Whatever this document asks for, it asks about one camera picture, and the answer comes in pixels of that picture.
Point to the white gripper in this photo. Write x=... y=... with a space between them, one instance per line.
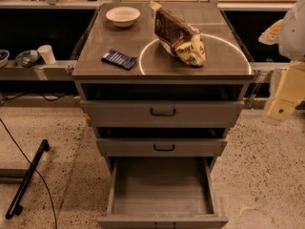
x=294 y=35

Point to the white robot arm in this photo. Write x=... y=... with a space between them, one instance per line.
x=289 y=34

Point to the grey bottom drawer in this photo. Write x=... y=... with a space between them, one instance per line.
x=162 y=193

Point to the blue snack packet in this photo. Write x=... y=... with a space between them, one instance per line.
x=118 y=59

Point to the grey drawer cabinet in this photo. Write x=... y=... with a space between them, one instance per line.
x=156 y=75

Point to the grey middle drawer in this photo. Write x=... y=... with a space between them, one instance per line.
x=161 y=146

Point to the dark bowl with items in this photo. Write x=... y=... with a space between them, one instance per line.
x=28 y=58

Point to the grey metal shelf rail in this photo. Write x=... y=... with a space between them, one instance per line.
x=60 y=71

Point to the white paper cup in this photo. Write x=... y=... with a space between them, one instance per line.
x=47 y=54

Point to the grey drawer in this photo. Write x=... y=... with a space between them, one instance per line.
x=162 y=113
x=161 y=146
x=162 y=193

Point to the blue white bowl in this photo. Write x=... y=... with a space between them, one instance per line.
x=4 y=58

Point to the brown yellow chip bag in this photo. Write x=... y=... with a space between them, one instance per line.
x=178 y=38

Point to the grey top drawer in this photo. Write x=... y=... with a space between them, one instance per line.
x=162 y=113

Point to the white ceramic bowl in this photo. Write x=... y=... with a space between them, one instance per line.
x=123 y=17

